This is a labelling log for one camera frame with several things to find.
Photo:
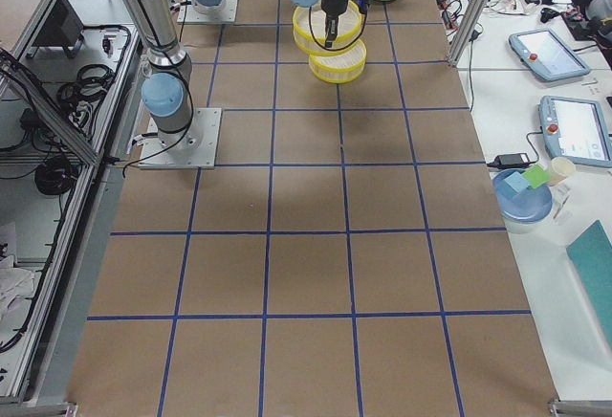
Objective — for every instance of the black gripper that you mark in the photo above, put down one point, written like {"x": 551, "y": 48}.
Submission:
{"x": 332, "y": 5}

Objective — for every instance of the yellow steamer layer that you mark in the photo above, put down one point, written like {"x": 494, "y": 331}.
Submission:
{"x": 340, "y": 68}
{"x": 310, "y": 35}

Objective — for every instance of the upper blue teach pendant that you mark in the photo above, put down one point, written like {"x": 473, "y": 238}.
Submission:
{"x": 547, "y": 55}

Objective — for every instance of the blue teach pendant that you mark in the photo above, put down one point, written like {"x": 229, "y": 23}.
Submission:
{"x": 575, "y": 129}
{"x": 547, "y": 55}

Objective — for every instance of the black power adapter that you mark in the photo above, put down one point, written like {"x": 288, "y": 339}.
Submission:
{"x": 510, "y": 161}

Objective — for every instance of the light blue cube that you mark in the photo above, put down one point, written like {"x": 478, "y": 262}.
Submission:
{"x": 514, "y": 184}

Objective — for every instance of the lower blue teach pendant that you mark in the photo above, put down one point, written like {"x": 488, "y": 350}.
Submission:
{"x": 575, "y": 129}

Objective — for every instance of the green cube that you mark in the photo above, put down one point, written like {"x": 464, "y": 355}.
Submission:
{"x": 535, "y": 176}

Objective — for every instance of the beige cup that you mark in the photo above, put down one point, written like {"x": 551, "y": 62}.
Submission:
{"x": 559, "y": 169}

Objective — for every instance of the black monitor box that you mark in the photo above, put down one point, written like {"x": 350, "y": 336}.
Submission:
{"x": 61, "y": 29}

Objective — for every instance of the blue plate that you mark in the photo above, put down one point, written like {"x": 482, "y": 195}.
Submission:
{"x": 528, "y": 207}

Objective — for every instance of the teal board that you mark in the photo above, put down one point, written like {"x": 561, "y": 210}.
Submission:
{"x": 590, "y": 254}

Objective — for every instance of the aluminium frame post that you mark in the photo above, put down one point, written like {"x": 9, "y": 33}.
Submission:
{"x": 462, "y": 37}

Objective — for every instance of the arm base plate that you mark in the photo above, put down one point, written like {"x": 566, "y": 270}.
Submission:
{"x": 208, "y": 12}
{"x": 197, "y": 149}

